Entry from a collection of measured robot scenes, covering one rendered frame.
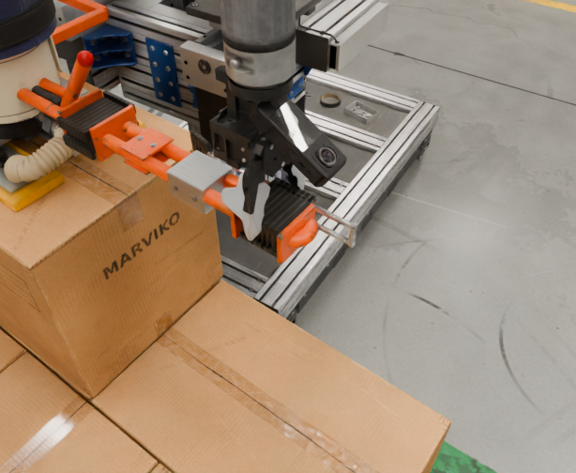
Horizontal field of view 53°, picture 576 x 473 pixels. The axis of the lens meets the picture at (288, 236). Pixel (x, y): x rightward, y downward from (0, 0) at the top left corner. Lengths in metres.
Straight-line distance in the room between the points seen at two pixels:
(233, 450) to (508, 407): 1.01
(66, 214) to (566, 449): 1.49
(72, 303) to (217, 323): 0.38
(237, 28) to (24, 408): 0.93
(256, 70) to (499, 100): 2.60
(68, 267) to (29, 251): 0.07
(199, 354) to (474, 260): 1.28
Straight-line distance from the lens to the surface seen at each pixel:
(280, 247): 0.72
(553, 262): 2.36
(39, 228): 1.01
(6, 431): 1.29
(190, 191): 0.81
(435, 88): 3.16
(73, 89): 0.96
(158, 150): 0.87
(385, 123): 2.48
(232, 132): 0.67
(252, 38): 0.59
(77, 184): 1.07
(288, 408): 1.20
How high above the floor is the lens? 1.60
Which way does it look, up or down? 46 degrees down
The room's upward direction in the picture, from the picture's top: straight up
